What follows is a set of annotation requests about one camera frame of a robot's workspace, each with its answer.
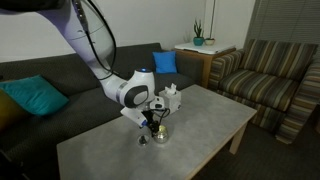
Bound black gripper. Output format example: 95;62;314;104
142;111;162;138

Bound silver bottle lid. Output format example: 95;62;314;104
137;134;151;147

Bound small glass cup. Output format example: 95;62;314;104
153;124;171;145

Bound grey tissue box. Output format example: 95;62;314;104
158;88;183;116

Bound white tissue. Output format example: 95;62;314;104
164;82;178;97

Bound blue cushion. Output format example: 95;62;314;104
152;50;179;75

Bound wooden coffee table leg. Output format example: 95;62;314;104
228;121;250;156

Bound wooden side table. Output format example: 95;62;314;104
173;46;237;90

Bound white tray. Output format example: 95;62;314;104
173;41;237;56

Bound teal pot with plant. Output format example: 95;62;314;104
192;18;206;47

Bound dark grey sofa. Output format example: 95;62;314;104
0;42;205;180

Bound small white plant pot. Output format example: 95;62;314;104
204;37;216;47

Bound striped armchair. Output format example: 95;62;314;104
207;38;320;145

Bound teal cushion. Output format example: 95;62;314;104
0;74;70;117

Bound yellow-brown cushion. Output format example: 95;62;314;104
0;88;32;133

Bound window blinds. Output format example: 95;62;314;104
244;0;320;58

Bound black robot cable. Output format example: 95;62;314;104
73;0;172;124

